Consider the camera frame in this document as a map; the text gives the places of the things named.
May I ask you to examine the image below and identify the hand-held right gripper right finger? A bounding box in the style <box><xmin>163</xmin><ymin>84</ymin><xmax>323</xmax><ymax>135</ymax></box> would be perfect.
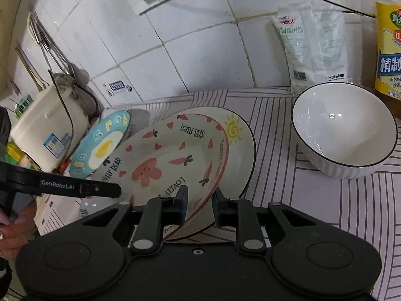
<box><xmin>212</xmin><ymin>187</ymin><xmax>318</xmax><ymax>256</ymax></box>

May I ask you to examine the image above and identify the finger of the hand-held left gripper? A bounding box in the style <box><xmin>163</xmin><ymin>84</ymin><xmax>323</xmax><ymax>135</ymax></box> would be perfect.
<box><xmin>11</xmin><ymin>163</ymin><xmax>122</xmax><ymax>199</ymax></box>

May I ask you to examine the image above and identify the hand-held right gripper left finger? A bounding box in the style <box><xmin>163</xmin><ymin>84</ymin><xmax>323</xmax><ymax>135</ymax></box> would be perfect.
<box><xmin>82</xmin><ymin>186</ymin><xmax>189</xmax><ymax>256</ymax></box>

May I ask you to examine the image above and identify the blue egg print plate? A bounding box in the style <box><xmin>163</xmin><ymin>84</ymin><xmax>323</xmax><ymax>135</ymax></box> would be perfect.
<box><xmin>69</xmin><ymin>110</ymin><xmax>131</xmax><ymax>178</ymax></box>

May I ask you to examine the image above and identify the sun print plate black rim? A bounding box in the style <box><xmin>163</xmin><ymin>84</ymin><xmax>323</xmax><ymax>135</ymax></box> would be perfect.
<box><xmin>166</xmin><ymin>107</ymin><xmax>257</xmax><ymax>241</ymax></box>

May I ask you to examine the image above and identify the carrot print plate pink rim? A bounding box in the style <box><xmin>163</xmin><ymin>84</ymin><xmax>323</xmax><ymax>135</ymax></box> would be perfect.
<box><xmin>94</xmin><ymin>113</ymin><xmax>230</xmax><ymax>239</ymax></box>

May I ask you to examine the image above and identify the white bowl black rim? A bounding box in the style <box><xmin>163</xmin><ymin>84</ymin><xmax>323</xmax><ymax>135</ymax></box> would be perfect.
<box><xmin>291</xmin><ymin>82</ymin><xmax>398</xmax><ymax>180</ymax></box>

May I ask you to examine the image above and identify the person's left hand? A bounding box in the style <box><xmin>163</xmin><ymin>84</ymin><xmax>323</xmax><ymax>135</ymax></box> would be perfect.
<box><xmin>0</xmin><ymin>201</ymin><xmax>40</xmax><ymax>259</ymax></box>

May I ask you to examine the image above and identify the green packet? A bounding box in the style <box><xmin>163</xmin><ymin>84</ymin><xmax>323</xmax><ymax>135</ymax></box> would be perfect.
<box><xmin>13</xmin><ymin>95</ymin><xmax>34</xmax><ymax>119</ymax></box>

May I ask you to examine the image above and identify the white rice cooker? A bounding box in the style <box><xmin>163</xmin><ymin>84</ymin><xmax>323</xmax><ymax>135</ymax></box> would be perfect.
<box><xmin>9</xmin><ymin>84</ymin><xmax>92</xmax><ymax>170</ymax></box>

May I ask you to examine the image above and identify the striped counter mat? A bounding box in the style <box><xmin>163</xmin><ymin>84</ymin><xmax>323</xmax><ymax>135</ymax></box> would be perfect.
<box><xmin>41</xmin><ymin>88</ymin><xmax>401</xmax><ymax>301</ymax></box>

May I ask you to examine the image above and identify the steel ladle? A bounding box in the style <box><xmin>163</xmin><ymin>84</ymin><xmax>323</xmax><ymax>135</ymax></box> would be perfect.
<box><xmin>68</xmin><ymin>63</ymin><xmax>103</xmax><ymax>117</ymax></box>

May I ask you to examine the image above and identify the metal whisk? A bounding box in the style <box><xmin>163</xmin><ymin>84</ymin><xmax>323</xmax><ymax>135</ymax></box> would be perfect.
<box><xmin>28</xmin><ymin>11</ymin><xmax>75</xmax><ymax>76</ymax></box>

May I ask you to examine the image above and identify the white salt bag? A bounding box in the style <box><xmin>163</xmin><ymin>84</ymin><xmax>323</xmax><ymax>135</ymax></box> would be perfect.
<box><xmin>272</xmin><ymin>0</ymin><xmax>350</xmax><ymax>96</ymax></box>

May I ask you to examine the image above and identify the yellow label oil bottle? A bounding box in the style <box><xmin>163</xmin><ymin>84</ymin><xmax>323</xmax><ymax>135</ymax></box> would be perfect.
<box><xmin>374</xmin><ymin>0</ymin><xmax>401</xmax><ymax>103</ymax></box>

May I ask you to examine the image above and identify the wooden utensil handle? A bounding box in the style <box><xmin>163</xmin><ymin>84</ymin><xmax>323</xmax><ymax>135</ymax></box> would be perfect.
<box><xmin>15</xmin><ymin>46</ymin><xmax>49</xmax><ymax>88</ymax></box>

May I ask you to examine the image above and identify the purple wall sticker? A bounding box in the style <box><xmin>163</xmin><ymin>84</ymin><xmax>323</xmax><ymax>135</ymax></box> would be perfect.
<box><xmin>102</xmin><ymin>80</ymin><xmax>132</xmax><ymax>96</ymax></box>

